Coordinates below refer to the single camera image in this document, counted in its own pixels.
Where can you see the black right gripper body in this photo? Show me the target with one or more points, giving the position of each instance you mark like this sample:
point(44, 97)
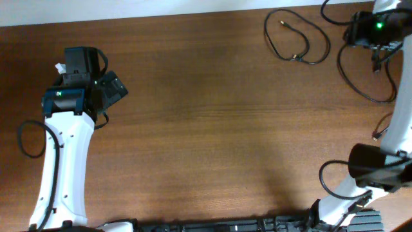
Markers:
point(378, 35)

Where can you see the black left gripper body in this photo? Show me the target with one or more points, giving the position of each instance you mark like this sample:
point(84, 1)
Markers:
point(114, 89)

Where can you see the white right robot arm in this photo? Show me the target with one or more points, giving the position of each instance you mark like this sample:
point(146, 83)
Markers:
point(374, 171)

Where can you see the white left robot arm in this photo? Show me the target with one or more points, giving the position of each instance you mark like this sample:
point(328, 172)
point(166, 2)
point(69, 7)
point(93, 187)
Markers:
point(60, 205)

